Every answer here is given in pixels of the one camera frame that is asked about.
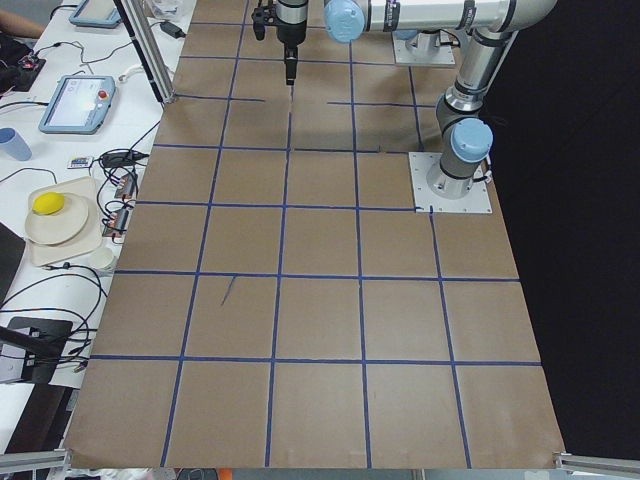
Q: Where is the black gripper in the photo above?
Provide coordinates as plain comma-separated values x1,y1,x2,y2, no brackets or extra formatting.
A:
276,0,307,85

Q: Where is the person forearm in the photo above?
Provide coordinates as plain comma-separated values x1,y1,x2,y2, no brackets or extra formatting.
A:
0,10,45,39

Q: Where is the black power adapter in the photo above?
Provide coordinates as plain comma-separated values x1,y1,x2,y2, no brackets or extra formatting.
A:
159,21,186,39

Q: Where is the blue teach pendant far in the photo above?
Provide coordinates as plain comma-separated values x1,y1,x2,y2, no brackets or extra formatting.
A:
69,0,121,29

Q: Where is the blue teach pendant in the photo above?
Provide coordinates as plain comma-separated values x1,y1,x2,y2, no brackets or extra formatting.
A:
69,0,121,29
38,75,116,135

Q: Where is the blue teach pendant near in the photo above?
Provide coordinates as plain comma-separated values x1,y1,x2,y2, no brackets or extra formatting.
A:
38,75,116,135

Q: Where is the small colourful card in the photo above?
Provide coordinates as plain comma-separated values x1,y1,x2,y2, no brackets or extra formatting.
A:
67,156,94,170

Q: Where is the beige square tray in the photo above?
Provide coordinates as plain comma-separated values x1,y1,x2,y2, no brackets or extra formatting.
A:
25,176,102,266

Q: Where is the brown paper table cover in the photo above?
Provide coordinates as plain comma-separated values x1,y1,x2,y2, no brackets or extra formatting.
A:
66,1,563,469

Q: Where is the white paper cup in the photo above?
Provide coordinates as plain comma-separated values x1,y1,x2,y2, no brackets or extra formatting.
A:
88,247,118,275

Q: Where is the yellow lemon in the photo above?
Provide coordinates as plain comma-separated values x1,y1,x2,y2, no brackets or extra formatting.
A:
32,192,65,216

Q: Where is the beige round plate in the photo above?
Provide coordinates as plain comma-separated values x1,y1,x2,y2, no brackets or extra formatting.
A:
25,194,89,245

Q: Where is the light blue plastic cup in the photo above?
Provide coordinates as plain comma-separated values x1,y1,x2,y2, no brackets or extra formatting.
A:
0,127,32,161

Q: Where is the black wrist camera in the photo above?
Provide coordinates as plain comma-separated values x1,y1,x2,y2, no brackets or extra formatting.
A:
251,0,275,41

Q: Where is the aluminium frame post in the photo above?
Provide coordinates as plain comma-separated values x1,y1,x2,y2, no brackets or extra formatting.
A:
114,0,175,104

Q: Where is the black camera stand base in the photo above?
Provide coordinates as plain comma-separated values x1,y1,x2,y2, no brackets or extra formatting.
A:
1,316,73,358

